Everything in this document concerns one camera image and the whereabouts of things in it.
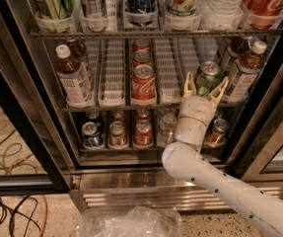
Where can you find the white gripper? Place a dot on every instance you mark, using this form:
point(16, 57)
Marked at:
point(197, 109)

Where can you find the green soda can shelf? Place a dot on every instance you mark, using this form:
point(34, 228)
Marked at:
point(206, 78)

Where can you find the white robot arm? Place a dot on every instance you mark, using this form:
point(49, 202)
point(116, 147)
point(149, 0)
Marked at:
point(182, 160)

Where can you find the bronze can bottom front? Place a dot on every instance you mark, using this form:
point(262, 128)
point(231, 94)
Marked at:
point(218, 132)

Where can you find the white tray under green can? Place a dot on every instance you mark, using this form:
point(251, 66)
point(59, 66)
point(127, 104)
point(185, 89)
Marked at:
point(188, 57)

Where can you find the front red cola can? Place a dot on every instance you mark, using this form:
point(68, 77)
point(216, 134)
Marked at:
point(143, 83)

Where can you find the red cola can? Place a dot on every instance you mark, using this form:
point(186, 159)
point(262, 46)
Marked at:
point(142, 44)
point(142, 57)
point(143, 83)

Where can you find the red can bottom rear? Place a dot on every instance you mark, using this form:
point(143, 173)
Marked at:
point(143, 114)

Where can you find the red can bottom front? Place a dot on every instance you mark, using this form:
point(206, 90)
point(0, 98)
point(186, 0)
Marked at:
point(143, 133)

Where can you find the rear red cola can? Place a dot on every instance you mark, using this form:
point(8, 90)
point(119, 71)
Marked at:
point(142, 44)

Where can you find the brown can bottom rear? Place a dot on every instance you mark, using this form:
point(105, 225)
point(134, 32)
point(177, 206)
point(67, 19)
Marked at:
point(118, 115)

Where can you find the brown can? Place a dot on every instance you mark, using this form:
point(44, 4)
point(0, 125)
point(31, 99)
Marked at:
point(117, 133)
point(118, 115)

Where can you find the brown can bottom front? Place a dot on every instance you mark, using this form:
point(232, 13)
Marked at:
point(117, 133)

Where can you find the blue can bottom rear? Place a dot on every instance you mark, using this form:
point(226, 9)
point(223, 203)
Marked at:
point(96, 117)

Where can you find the blue can bottom front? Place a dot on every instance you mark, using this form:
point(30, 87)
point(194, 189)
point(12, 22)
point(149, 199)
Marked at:
point(92, 135)

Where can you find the stainless steel display fridge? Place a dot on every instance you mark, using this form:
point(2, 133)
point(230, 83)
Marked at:
point(116, 177)

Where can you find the silver tall can top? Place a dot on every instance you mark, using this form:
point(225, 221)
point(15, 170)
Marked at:
point(95, 9)

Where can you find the open glass fridge door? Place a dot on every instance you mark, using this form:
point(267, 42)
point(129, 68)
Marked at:
point(51, 182)

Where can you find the empty white tray right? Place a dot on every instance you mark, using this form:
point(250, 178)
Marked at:
point(169, 75)

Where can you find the empty white tray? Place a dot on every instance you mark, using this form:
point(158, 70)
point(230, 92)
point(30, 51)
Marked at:
point(169, 75)
point(112, 74)

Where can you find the clear water bottle bottom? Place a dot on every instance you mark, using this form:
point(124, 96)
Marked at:
point(167, 126)

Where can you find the right front tea bottle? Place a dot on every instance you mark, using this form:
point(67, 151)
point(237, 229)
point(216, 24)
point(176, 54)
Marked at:
point(245, 70)

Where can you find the tea bottle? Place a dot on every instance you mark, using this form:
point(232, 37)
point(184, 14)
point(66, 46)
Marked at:
point(229, 50)
point(73, 77)
point(79, 50)
point(245, 70)

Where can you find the right rear tea bottle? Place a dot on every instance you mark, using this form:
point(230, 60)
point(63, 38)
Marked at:
point(229, 50)

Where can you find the empty white tray left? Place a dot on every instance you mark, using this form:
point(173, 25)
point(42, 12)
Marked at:
point(112, 74)

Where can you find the red cola bottle top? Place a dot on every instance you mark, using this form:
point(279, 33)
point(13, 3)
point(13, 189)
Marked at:
point(263, 13)

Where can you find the left front tea bottle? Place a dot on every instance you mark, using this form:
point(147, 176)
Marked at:
point(73, 77)

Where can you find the left rear tea bottle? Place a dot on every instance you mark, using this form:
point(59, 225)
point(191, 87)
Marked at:
point(79, 50)

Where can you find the clear plastic bin with bag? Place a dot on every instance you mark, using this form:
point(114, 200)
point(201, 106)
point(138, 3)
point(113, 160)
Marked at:
point(138, 221)

